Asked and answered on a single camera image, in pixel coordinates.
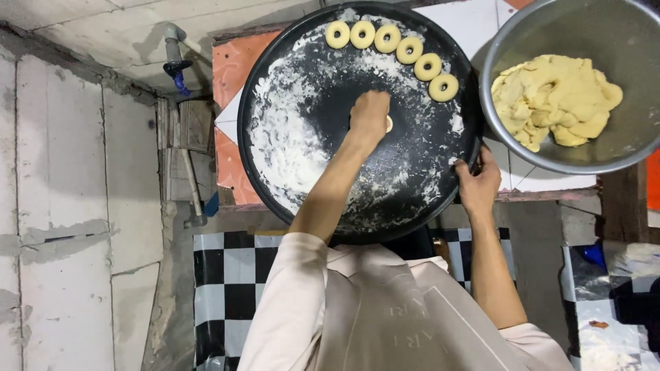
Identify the large metal mixing bowl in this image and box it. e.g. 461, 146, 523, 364
478, 0, 660, 176

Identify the blue water tap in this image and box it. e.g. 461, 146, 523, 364
163, 60, 194, 98

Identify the checkered sheet with flour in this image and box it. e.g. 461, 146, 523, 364
561, 242, 660, 371

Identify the stack of wooden boards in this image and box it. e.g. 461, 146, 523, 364
156, 98, 216, 203

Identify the black and white checkered mat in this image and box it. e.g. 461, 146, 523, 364
193, 227, 517, 371

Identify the blue plastic object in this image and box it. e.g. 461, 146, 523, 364
582, 242, 607, 270

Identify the crumpled clear plastic bag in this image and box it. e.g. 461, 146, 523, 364
606, 241, 660, 281

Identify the grey water pipe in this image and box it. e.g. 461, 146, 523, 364
163, 23, 203, 64

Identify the lump of yellow dough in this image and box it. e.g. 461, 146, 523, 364
490, 54, 624, 153

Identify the round black baking tray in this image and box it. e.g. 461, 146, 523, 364
236, 1, 485, 245

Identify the person's left hand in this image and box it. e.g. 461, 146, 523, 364
349, 90, 393, 155

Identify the person's beige shirt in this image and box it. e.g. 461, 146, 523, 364
236, 232, 575, 371

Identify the person's right hand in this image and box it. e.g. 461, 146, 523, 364
454, 146, 502, 217

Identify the row of dough rings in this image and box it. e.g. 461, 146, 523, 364
325, 20, 460, 103

